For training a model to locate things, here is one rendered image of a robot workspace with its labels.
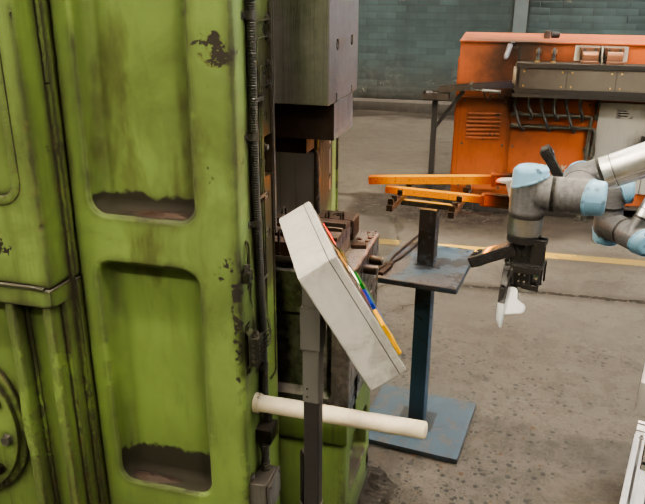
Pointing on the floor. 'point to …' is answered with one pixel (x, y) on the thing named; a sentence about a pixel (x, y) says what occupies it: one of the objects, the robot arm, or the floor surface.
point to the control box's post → (313, 393)
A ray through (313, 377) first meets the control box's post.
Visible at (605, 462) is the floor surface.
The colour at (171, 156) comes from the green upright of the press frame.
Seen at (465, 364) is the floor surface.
